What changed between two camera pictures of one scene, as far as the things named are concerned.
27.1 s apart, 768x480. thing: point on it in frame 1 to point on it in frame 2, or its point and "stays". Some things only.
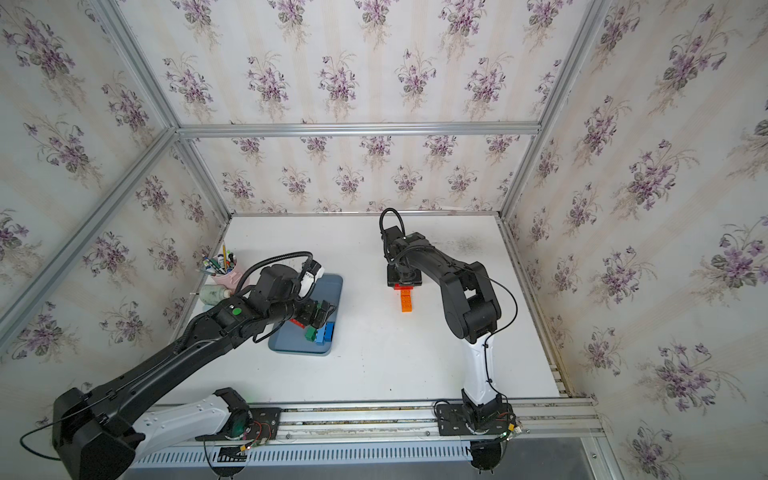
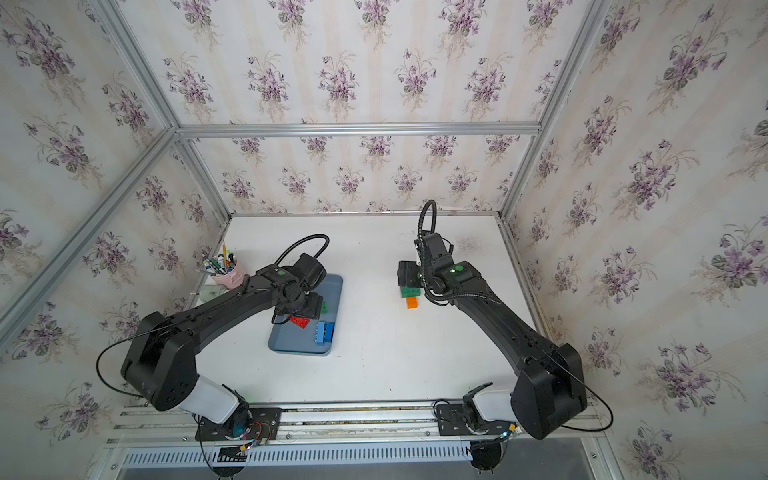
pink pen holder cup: x=231 y=279 stays
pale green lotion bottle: x=212 y=294 stays
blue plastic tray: x=289 y=337 stays
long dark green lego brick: x=310 y=333 to x=407 y=292
